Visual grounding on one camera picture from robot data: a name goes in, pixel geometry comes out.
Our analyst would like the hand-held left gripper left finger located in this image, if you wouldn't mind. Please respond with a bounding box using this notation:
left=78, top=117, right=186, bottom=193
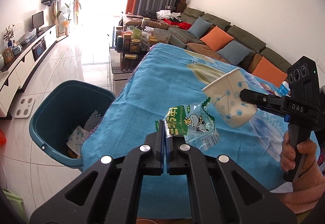
left=29, top=120, right=166, bottom=224

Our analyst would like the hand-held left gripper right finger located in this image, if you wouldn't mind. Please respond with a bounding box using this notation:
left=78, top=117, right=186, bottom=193
left=166, top=135, right=297, bottom=224

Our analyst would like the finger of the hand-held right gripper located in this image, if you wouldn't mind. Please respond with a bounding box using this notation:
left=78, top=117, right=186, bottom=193
left=239, top=88, right=289, bottom=114

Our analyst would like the dotted paper cup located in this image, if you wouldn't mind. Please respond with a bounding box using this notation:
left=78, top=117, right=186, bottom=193
left=66, top=126, right=90, bottom=154
left=202, top=68, right=258, bottom=128

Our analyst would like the green white snack wrapper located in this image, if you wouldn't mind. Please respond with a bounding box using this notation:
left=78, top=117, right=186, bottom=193
left=162, top=103, right=220, bottom=151

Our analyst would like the white foam net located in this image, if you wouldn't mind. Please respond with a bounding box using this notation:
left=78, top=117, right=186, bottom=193
left=84, top=110, right=104, bottom=131

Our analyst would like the teal plastic bin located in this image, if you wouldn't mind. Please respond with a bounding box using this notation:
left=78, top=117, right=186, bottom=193
left=29, top=80, right=116, bottom=172

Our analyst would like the person's right hand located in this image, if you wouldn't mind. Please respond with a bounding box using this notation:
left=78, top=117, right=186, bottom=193
left=280, top=129, right=318, bottom=176

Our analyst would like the pink packet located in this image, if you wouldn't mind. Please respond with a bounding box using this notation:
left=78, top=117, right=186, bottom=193
left=259, top=82, right=276, bottom=95

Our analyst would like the blue and white bottle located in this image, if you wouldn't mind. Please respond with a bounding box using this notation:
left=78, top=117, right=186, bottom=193
left=278, top=81, right=291, bottom=97

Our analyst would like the orange cushion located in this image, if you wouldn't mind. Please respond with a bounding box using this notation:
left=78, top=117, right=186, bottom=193
left=199, top=26, right=234, bottom=52
left=251, top=57, right=288, bottom=86

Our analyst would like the blue cushion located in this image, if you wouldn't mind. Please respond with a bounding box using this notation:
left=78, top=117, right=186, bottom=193
left=189, top=16, right=213, bottom=38
left=217, top=40, right=250, bottom=65

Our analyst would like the blue printed blanket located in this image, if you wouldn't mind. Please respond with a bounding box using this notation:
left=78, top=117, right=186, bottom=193
left=81, top=42, right=318, bottom=192

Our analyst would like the grey-green sectional sofa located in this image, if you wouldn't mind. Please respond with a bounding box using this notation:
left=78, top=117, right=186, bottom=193
left=168, top=7, right=297, bottom=85

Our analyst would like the glass-top coffee table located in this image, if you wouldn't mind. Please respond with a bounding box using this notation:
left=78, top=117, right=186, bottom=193
left=109, top=26, right=153, bottom=92

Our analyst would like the red cloth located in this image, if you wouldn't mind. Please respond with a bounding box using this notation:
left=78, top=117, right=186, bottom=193
left=162, top=18, right=193, bottom=30

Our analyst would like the beige snack pouch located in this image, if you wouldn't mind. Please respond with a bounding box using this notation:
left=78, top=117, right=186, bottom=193
left=152, top=28, right=171, bottom=44

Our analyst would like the dark brown box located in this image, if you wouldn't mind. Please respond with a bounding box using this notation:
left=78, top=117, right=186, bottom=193
left=175, top=0, right=188, bottom=12

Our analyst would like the pile of white clothes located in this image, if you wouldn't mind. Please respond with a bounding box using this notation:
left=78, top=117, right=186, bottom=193
left=156, top=10, right=183, bottom=20

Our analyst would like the brown leather ottoman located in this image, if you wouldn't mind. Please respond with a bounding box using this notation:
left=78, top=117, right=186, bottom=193
left=121, top=14, right=173, bottom=30

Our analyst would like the white bathroom scale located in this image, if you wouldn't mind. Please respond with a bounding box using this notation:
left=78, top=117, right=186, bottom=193
left=14, top=98, right=35, bottom=118

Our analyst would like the green plastic stool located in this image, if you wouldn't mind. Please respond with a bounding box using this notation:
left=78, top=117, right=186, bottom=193
left=0, top=188, right=28, bottom=224

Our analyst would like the tall leafy potted plant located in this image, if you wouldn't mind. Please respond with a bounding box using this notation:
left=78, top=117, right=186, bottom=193
left=57, top=0, right=82, bottom=36

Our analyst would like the white tv cabinet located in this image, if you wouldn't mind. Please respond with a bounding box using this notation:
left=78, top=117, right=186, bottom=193
left=0, top=24, right=57, bottom=118

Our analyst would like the bamboo lattice stand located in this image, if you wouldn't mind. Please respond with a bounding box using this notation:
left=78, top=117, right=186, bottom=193
left=52, top=3, right=61, bottom=36

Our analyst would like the clear plastic bag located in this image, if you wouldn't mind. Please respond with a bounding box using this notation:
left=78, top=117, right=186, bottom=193
left=19, top=28, right=37, bottom=44

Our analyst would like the black monitor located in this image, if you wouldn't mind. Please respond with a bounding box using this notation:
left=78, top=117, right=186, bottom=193
left=32, top=11, right=45, bottom=33

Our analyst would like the small plant in blue vase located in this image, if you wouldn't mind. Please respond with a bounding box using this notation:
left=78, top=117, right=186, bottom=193
left=3, top=24, right=15, bottom=48

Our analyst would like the picture frame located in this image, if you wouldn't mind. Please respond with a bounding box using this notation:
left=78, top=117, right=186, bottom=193
left=3, top=47, right=14, bottom=63

